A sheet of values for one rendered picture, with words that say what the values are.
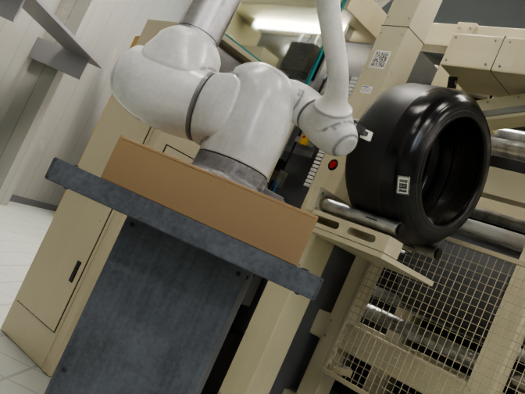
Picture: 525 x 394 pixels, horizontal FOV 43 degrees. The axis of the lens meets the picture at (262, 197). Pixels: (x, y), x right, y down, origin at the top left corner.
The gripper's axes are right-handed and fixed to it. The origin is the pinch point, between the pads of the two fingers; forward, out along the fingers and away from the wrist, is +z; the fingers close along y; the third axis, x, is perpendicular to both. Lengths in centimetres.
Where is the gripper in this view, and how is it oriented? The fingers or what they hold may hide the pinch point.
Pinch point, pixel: (363, 134)
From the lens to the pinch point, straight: 213.4
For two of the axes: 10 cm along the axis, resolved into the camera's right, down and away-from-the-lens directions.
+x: -3.2, 9.5, 0.2
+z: 6.8, 2.1, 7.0
